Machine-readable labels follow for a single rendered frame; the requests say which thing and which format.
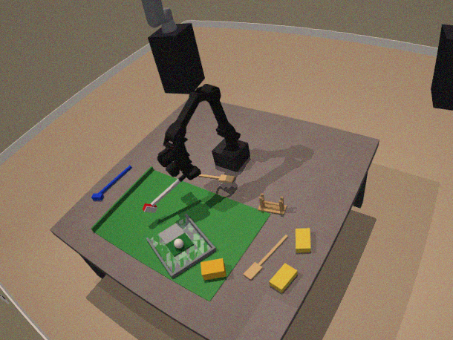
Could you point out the blue golf putter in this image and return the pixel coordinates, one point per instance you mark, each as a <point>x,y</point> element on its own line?
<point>99,195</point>

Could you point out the white golf ball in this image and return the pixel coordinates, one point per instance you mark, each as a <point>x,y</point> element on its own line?
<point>178,243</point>

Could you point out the green flat mat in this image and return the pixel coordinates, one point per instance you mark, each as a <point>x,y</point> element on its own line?
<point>229,225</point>

